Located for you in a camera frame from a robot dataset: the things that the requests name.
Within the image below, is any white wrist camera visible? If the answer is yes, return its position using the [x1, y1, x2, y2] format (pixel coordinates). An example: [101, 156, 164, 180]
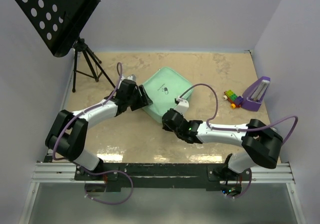
[122, 74, 137, 82]
[174, 97, 189, 115]

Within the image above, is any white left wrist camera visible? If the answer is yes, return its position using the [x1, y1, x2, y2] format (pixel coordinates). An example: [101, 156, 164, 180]
[122, 74, 137, 82]

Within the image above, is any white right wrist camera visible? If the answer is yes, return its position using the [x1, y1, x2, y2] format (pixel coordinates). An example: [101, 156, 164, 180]
[174, 97, 189, 115]

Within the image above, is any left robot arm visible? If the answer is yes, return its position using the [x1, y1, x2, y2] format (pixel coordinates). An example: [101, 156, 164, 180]
[45, 79, 153, 180]

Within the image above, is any aluminium rail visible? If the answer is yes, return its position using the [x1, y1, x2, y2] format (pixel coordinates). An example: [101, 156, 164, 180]
[31, 162, 295, 183]

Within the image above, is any mint green medicine case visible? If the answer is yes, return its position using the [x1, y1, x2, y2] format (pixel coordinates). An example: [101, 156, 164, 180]
[142, 67, 192, 123]

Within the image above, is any colourful toy car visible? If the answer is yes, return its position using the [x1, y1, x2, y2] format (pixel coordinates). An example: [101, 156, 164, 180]
[222, 90, 244, 109]

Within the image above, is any black music stand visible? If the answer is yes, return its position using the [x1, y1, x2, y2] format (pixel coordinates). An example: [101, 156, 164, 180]
[15, 0, 109, 81]

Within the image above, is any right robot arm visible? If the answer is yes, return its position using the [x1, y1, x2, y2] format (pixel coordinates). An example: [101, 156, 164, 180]
[162, 109, 283, 180]

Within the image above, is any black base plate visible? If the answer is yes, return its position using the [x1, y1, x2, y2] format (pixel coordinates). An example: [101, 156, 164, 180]
[75, 163, 252, 196]

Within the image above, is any purple metronome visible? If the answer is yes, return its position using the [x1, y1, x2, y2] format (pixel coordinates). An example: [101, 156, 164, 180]
[241, 76, 271, 112]

